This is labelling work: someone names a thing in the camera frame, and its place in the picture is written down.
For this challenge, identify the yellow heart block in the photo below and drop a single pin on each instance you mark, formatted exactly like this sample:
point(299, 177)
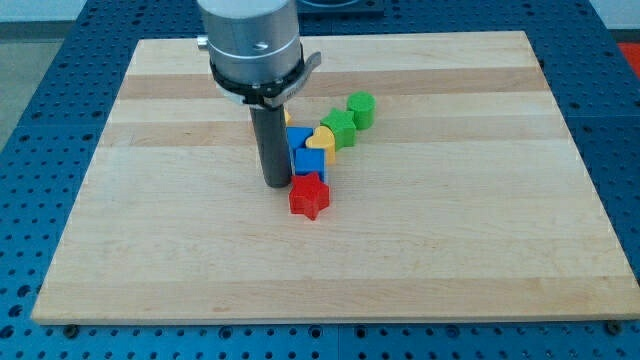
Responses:
point(323, 138)

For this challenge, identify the green star block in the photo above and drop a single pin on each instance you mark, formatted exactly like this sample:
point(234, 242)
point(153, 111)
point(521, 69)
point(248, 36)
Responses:
point(341, 123)

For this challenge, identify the light wooden board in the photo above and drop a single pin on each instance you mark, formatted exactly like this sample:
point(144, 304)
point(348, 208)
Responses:
point(466, 201)

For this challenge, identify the yellow block behind rod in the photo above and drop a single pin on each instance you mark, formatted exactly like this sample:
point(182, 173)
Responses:
point(287, 117)

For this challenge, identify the blue triangle block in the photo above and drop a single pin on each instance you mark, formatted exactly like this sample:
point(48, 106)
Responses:
point(297, 137)

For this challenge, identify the green cylinder block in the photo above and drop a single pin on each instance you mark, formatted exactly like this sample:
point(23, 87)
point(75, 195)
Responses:
point(363, 105)

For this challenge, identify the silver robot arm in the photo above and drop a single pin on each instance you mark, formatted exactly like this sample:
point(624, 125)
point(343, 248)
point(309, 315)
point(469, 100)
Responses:
point(257, 60)

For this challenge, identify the red star block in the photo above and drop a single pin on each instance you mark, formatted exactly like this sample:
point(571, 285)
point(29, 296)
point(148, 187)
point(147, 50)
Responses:
point(309, 195)

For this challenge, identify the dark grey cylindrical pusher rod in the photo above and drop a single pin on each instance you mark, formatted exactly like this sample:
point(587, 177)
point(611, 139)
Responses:
point(270, 131)

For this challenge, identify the blue cube block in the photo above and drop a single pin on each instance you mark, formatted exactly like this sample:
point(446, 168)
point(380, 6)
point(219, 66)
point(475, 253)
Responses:
point(308, 160)

